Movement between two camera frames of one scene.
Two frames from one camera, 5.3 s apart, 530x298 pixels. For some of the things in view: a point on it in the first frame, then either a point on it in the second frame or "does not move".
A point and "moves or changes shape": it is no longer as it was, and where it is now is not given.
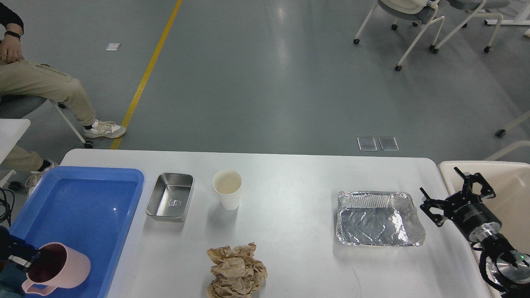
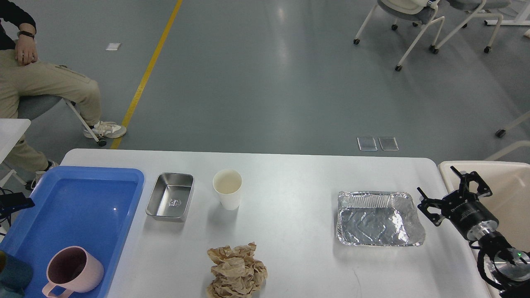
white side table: (11, 131) does not move
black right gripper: (466, 209) does not move
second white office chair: (480, 6) does not move
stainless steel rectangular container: (169, 200) does not move
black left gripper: (16, 250) → (10, 202)
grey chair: (20, 106) → (30, 106)
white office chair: (422, 12) does not move
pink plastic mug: (56, 265) moves or changes shape
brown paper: (237, 273) does not move
